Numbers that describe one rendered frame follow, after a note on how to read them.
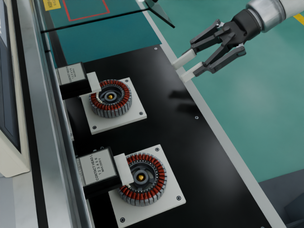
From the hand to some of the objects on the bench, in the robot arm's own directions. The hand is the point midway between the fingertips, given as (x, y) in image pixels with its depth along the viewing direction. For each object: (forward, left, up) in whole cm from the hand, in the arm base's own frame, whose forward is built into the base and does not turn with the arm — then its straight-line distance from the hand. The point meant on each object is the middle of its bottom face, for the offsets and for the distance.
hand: (187, 66), depth 72 cm
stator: (+21, +25, -5) cm, 33 cm away
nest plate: (+22, +1, -7) cm, 23 cm away
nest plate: (+21, +25, -7) cm, 33 cm away
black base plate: (+23, +13, -9) cm, 28 cm away
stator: (+22, +1, -6) cm, 23 cm away
